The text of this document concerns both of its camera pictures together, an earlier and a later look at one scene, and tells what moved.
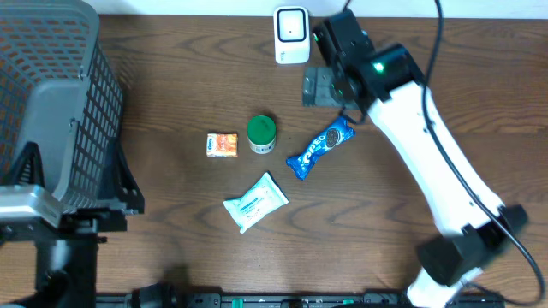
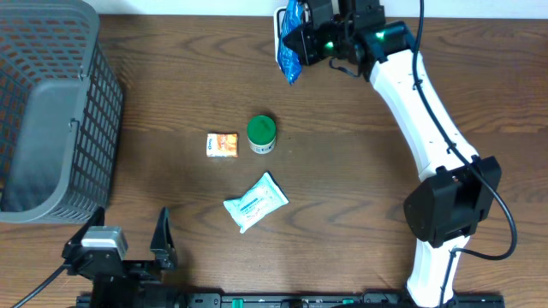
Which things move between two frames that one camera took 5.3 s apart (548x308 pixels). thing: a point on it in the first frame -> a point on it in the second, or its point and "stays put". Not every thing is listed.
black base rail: x=289 y=300 stays put
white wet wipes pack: x=265 y=197 stays put
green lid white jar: x=261 y=132 stays put
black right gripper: x=317 y=86 -> x=309 y=48
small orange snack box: x=222 y=145 stays put
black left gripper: x=81 y=233 -> x=161 y=261
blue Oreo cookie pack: x=336 y=133 -> x=289 y=50
